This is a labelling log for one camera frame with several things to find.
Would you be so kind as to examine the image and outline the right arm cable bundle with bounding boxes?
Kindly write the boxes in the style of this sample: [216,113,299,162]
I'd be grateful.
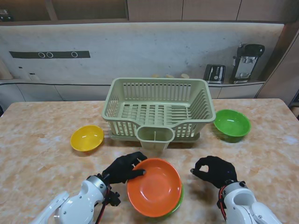
[217,186,228,221]

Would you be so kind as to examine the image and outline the wide green plastic bowl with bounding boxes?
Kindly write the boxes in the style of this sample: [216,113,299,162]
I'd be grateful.
[144,184,185,219]

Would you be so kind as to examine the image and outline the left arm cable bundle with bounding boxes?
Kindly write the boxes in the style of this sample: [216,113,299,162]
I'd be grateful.
[94,174,122,224]

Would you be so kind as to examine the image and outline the pale green cutlery holder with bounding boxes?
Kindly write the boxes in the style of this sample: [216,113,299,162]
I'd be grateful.
[136,125,175,151]

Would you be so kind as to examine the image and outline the black toaster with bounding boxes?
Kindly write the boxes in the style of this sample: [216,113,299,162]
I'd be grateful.
[203,64,226,84]

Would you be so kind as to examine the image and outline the black silver coffee machine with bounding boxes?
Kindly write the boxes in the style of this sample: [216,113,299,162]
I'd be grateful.
[230,42,266,84]

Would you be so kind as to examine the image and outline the orange plastic bowl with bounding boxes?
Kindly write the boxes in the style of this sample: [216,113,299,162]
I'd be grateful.
[127,158,182,217]

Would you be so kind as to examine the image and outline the black wall strip with rings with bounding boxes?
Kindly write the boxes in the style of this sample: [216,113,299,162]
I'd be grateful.
[8,50,91,59]

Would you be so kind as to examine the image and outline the wooden wall cabinet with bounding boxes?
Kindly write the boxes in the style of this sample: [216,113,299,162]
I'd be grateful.
[0,0,299,24]

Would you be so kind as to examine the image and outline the small deep green bowl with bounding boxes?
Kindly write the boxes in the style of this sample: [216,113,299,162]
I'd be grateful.
[214,109,252,143]

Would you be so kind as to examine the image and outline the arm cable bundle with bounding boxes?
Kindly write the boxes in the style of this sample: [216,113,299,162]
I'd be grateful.
[94,174,122,224]
[217,186,228,221]

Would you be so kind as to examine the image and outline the white kitchen counter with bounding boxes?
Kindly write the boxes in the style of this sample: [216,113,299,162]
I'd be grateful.
[0,78,267,103]

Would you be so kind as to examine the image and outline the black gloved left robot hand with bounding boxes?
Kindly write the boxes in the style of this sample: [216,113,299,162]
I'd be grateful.
[102,151,148,185]

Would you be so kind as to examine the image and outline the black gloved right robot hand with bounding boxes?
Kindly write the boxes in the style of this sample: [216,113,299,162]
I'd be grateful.
[190,155,238,189]

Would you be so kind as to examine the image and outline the pale green plastic dish rack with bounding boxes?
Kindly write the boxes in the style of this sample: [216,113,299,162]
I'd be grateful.
[101,77,216,138]

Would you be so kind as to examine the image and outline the yellow plastic bowl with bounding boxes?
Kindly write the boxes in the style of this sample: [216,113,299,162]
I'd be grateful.
[71,125,105,152]

